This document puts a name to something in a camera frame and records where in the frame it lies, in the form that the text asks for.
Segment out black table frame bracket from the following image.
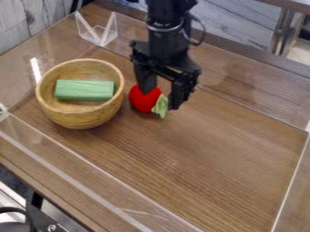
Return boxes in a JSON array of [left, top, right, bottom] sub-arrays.
[[25, 192, 68, 232]]

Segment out clear acrylic corner bracket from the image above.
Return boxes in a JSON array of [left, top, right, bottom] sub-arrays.
[[73, 12, 117, 47]]

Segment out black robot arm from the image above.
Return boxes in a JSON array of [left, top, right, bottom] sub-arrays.
[[129, 0, 206, 110]]

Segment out black cable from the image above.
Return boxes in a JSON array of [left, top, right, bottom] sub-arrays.
[[0, 207, 33, 225]]

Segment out metal table leg background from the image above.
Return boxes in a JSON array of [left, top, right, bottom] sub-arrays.
[[270, 9, 304, 57]]

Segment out wooden bowl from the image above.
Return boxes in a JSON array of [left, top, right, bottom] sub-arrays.
[[34, 58, 124, 130]]

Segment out red strawberry toy green leaves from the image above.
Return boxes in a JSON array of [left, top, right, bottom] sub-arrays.
[[128, 84, 168, 118]]

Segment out green rectangular block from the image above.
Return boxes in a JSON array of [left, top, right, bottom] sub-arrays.
[[55, 80, 115, 102]]

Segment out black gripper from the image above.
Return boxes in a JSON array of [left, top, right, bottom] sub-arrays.
[[129, 21, 201, 110]]

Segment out clear acrylic front barrier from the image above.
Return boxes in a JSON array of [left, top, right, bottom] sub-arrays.
[[0, 105, 203, 232]]

